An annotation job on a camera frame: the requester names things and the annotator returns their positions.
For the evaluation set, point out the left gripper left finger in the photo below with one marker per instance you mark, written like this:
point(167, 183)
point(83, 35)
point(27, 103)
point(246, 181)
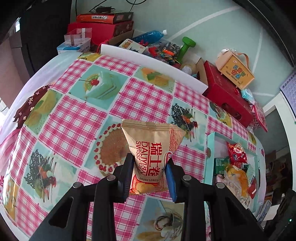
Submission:
point(68, 219)

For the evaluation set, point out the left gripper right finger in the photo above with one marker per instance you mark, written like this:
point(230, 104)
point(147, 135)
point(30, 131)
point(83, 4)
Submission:
point(229, 220)

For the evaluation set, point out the clear bag white bun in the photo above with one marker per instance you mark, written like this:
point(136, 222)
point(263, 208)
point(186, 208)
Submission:
point(236, 189)

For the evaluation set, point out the small red box packet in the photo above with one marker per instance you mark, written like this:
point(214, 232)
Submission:
point(252, 189)

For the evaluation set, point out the dark green snack packet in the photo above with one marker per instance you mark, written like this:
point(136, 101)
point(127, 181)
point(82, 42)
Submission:
point(220, 165)

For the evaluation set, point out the red good luck snack bag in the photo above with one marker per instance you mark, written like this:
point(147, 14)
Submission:
point(236, 153)

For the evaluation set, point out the orange swiss roll packet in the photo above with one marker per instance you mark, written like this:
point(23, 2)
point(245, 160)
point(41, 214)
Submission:
point(152, 145)

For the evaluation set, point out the pink swiss roll packet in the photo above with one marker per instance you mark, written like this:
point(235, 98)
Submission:
point(220, 179)

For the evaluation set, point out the orange bread packet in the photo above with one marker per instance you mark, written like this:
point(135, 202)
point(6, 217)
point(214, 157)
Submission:
point(238, 175)

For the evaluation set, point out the silver green cracker packet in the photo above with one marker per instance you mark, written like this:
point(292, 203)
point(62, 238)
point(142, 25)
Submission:
point(250, 172)

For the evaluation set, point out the teal cardboard tray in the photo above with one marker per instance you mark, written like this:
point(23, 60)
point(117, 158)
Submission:
point(217, 148)

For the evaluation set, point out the pink plaid tablecloth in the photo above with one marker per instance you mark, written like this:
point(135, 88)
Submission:
point(65, 126)

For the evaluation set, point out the pink patterned tin box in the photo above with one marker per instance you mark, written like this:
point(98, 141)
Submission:
point(258, 117)

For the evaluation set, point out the white shelf table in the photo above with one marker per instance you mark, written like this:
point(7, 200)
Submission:
point(287, 117)

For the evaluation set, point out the blue wet wipes pack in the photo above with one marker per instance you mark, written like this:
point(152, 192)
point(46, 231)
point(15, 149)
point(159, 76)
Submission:
point(248, 96)

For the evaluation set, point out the large red gift box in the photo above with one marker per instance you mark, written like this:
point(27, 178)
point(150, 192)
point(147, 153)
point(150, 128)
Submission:
point(226, 95)

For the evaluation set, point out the lavender perforated basket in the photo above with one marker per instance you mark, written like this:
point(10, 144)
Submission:
point(288, 89)

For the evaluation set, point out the yellow handbag gift box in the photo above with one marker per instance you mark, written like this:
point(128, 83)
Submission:
point(235, 66)

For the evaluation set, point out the white foam board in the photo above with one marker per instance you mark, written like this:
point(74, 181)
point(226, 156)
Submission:
point(159, 66)

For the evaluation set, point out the blue tissue box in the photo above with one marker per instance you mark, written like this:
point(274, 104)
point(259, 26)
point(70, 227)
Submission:
point(82, 47)

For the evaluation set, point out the colourful toy bundle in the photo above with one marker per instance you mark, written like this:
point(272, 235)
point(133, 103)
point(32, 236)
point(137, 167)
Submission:
point(169, 53)

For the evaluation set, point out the green dumbbell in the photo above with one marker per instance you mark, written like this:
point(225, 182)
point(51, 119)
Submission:
point(187, 43)

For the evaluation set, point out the cardboard box of clutter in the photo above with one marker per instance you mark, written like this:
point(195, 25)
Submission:
point(152, 51)

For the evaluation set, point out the clear plastic box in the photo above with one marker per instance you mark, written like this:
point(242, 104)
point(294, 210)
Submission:
point(78, 36)

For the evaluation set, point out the dark red gift box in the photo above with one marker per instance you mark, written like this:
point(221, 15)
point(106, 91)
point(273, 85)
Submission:
point(102, 31)

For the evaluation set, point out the black cabinet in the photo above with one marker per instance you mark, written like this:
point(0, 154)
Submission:
point(42, 29)

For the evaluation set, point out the blue liquid bottle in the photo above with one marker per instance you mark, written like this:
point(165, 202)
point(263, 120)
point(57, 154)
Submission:
point(150, 37)

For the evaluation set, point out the orange red flat box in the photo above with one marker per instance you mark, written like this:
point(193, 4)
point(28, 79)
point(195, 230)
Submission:
point(110, 18)

